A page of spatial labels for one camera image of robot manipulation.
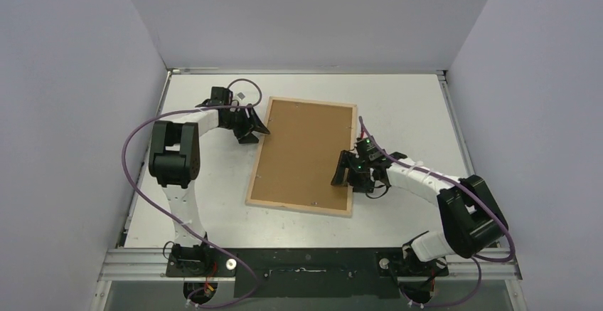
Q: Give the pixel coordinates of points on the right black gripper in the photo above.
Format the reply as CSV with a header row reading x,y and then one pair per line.
x,y
351,170

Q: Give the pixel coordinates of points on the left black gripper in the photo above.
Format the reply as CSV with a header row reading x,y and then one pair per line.
x,y
253,124

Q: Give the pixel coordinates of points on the white wooden picture frame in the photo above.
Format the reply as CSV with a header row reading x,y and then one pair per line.
x,y
351,158

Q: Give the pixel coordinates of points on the brown cardboard backing board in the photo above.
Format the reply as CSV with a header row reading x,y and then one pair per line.
x,y
301,153

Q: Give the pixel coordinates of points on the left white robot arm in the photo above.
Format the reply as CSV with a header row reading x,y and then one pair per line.
x,y
175,163

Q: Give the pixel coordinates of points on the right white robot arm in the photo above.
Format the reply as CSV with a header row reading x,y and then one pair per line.
x,y
470,217

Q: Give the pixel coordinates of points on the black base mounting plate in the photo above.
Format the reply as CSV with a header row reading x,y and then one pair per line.
x,y
303,272

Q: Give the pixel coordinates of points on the aluminium rail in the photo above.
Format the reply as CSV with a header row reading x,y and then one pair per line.
x,y
150,264

